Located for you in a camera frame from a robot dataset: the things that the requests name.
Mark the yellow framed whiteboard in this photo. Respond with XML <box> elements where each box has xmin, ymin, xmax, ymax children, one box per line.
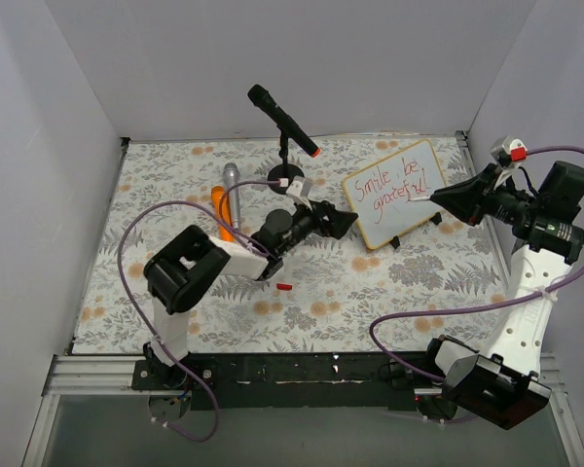
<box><xmin>342</xmin><ymin>139</ymin><xmax>446</xmax><ymax>250</ymax></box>

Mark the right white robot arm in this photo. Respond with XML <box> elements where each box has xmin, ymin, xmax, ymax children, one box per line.
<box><xmin>420</xmin><ymin>162</ymin><xmax>584</xmax><ymax>430</ymax></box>

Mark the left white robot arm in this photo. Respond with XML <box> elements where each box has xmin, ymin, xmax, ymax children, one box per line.
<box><xmin>144</xmin><ymin>200</ymin><xmax>358</xmax><ymax>389</ymax></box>

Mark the black microphone stand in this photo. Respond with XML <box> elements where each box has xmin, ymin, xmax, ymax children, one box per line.
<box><xmin>267</xmin><ymin>130</ymin><xmax>305</xmax><ymax>195</ymax></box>

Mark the floral table mat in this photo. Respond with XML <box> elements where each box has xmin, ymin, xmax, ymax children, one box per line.
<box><xmin>71</xmin><ymin>140</ymin><xmax>507</xmax><ymax>354</ymax></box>

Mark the silver microphone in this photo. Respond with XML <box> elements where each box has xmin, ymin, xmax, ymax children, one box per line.
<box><xmin>223</xmin><ymin>162</ymin><xmax>241</xmax><ymax>230</ymax></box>

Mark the black microphone orange tip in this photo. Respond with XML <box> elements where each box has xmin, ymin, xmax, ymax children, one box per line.
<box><xmin>247</xmin><ymin>84</ymin><xmax>320</xmax><ymax>158</ymax></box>

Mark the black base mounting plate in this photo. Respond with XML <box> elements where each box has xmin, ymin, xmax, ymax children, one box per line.
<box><xmin>131</xmin><ymin>351</ymin><xmax>457</xmax><ymax>420</ymax></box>

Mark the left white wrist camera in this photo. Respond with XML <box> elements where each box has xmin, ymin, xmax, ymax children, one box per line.
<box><xmin>286</xmin><ymin>176</ymin><xmax>312</xmax><ymax>207</ymax></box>

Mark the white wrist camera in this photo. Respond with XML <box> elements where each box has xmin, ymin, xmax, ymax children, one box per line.
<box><xmin>286</xmin><ymin>176</ymin><xmax>312</xmax><ymax>207</ymax></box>
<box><xmin>490</xmin><ymin>136</ymin><xmax>528</xmax><ymax>169</ymax></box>

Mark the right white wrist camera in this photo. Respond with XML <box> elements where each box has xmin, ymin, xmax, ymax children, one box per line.
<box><xmin>490</xmin><ymin>136</ymin><xmax>528</xmax><ymax>169</ymax></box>

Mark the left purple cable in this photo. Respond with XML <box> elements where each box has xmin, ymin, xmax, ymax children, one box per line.
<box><xmin>118</xmin><ymin>178</ymin><xmax>293</xmax><ymax>443</ymax></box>

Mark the aluminium frame rail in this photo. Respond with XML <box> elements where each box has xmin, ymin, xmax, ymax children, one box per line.
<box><xmin>42</xmin><ymin>355</ymin><xmax>140</xmax><ymax>396</ymax></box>

